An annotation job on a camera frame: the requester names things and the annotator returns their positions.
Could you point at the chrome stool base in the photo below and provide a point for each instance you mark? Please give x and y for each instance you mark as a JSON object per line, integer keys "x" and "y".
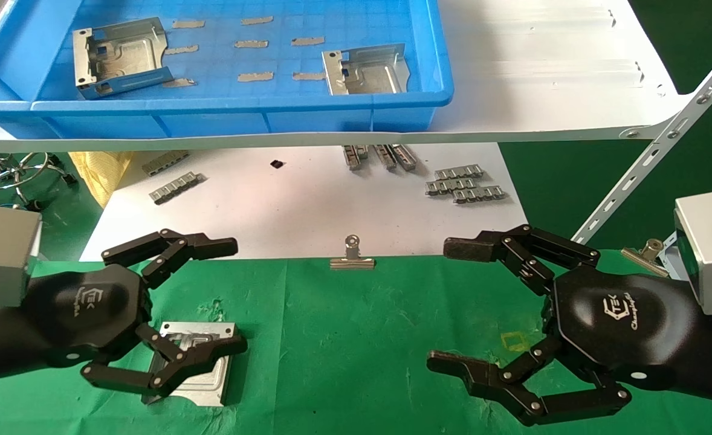
{"x": 16, "y": 181}

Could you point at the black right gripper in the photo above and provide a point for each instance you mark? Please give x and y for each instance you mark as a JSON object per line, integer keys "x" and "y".
{"x": 622, "y": 326}

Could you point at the small black chip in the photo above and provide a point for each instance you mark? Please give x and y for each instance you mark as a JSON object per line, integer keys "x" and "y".
{"x": 277, "y": 164}

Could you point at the grey metal link strip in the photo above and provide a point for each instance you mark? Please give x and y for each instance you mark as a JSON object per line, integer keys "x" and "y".
{"x": 449, "y": 186}
{"x": 404, "y": 157}
{"x": 459, "y": 171}
{"x": 174, "y": 187}
{"x": 385, "y": 157}
{"x": 363, "y": 151}
{"x": 478, "y": 194}
{"x": 165, "y": 162}
{"x": 351, "y": 158}

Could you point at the silver metal bracket part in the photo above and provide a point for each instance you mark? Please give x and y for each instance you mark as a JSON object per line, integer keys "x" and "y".
{"x": 368, "y": 75}
{"x": 208, "y": 386}

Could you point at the blue plastic bin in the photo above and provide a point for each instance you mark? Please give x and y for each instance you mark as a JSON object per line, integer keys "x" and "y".
{"x": 211, "y": 118}

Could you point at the white perforated rack post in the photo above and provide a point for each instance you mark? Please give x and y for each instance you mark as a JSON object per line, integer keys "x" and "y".
{"x": 652, "y": 157}

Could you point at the white shelf board holding bin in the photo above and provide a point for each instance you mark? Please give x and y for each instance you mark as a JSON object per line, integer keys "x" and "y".
{"x": 543, "y": 72}

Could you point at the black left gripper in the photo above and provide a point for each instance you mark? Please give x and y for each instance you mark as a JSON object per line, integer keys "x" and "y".
{"x": 84, "y": 314}

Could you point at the silver binder clip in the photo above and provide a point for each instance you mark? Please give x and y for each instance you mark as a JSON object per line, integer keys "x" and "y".
{"x": 352, "y": 263}
{"x": 652, "y": 246}

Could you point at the yellow cloth bag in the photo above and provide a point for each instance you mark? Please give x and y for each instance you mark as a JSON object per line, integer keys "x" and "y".
{"x": 99, "y": 175}

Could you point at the silver bracket with blue edge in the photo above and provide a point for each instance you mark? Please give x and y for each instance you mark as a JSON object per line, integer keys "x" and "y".
{"x": 126, "y": 42}

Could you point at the grey tape strip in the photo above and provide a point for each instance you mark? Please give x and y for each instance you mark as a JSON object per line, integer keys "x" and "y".
{"x": 179, "y": 83}
{"x": 181, "y": 49}
{"x": 307, "y": 41}
{"x": 256, "y": 20}
{"x": 251, "y": 44}
{"x": 255, "y": 77}
{"x": 188, "y": 24}
{"x": 309, "y": 76}

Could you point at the white shelf board holding strips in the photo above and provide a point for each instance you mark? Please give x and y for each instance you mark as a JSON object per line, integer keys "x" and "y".
{"x": 301, "y": 205}

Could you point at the green table cloth with marks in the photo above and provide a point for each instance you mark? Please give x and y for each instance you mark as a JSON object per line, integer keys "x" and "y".
{"x": 344, "y": 362}

